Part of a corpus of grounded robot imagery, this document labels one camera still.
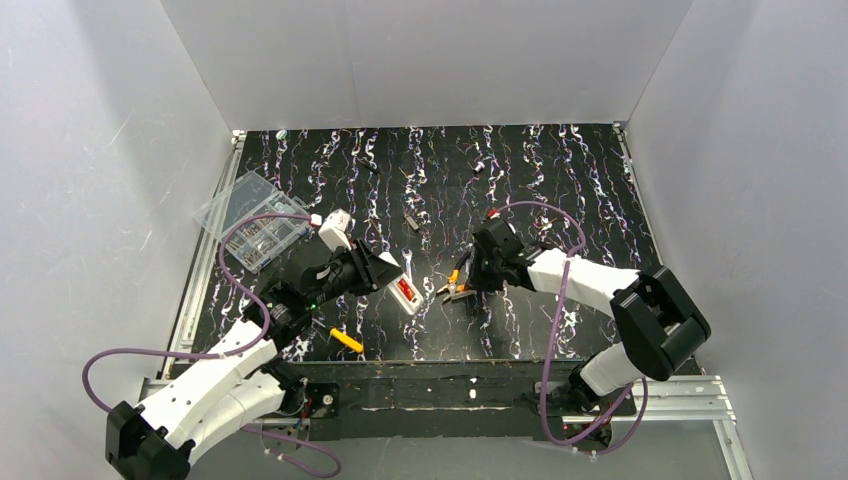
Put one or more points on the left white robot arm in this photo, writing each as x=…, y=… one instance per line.
x=244, y=377

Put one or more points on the yellow black pliers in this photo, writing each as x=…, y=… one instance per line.
x=454, y=289

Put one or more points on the white remote control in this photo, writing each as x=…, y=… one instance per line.
x=389, y=281

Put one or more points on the thin black rod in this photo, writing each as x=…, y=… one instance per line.
x=369, y=166

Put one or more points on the silver open-end wrench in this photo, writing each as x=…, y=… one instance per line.
x=407, y=256

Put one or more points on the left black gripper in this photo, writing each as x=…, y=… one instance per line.
x=370, y=268

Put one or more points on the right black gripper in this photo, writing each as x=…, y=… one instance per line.
x=482, y=266

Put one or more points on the aluminium frame rail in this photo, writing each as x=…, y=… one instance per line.
x=243, y=377

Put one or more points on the clear plastic screw box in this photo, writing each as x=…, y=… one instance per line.
x=257, y=220

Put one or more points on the yellow handle screwdriver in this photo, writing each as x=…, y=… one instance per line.
x=346, y=340

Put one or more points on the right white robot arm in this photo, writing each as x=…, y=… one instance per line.
x=658, y=323

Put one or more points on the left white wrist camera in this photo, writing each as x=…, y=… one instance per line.
x=332, y=229

